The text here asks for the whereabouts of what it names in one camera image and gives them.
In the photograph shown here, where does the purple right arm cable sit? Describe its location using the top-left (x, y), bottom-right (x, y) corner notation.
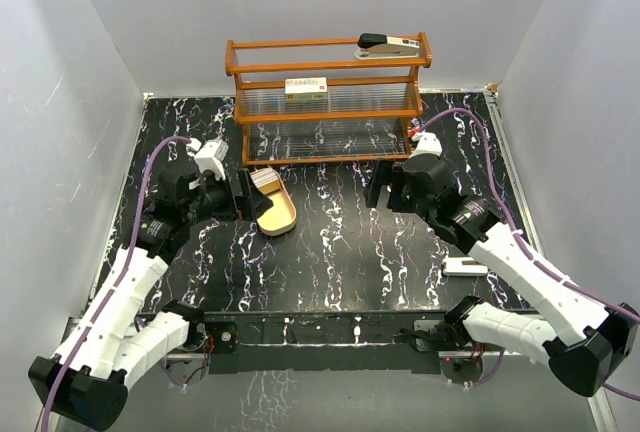
top-left (413, 107), bottom-right (640, 403)

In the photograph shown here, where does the wooden three-tier shelf rack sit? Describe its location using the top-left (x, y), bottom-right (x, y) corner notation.
top-left (224, 32), bottom-right (432, 166)

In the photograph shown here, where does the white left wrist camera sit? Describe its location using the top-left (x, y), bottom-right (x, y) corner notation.
top-left (186, 138), bottom-right (229, 181)

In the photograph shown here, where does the tan oval plastic tray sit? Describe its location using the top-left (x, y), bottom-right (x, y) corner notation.
top-left (257, 173), bottom-right (297, 237)

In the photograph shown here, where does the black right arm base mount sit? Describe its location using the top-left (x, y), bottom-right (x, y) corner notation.
top-left (395, 319), bottom-right (469, 352)

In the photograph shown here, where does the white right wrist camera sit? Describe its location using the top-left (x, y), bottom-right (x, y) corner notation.
top-left (410, 128), bottom-right (442, 157)

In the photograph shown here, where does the small white flat device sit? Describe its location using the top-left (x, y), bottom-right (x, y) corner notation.
top-left (442, 257), bottom-right (488, 277)

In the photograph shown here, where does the white staples box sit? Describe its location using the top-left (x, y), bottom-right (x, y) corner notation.
top-left (284, 77), bottom-right (328, 101)

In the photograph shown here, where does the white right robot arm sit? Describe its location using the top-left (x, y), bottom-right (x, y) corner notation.
top-left (364, 154), bottom-right (638, 397)

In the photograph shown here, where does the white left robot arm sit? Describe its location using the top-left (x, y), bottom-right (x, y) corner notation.
top-left (28, 159), bottom-right (273, 431)

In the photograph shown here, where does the stack of cards in tray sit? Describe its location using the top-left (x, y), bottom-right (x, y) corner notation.
top-left (250, 167), bottom-right (280, 194)

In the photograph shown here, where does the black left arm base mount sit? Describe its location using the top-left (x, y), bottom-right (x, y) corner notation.
top-left (203, 321), bottom-right (238, 358)

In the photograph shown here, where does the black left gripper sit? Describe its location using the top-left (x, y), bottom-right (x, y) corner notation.
top-left (183, 168), bottom-right (272, 225)

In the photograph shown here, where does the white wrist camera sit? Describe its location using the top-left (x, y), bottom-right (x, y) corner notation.
top-left (186, 138), bottom-right (229, 181)
top-left (410, 128), bottom-right (442, 157)

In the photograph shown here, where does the black and white stapler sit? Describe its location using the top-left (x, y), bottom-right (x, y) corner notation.
top-left (354, 33), bottom-right (420, 60)

